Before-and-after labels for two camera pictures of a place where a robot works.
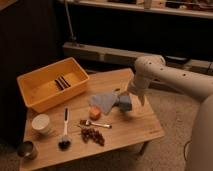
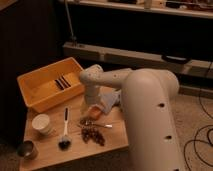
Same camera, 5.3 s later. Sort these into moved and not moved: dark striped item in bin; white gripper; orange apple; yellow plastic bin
Moved: white gripper
Not moved: yellow plastic bin; dark striped item in bin; orange apple
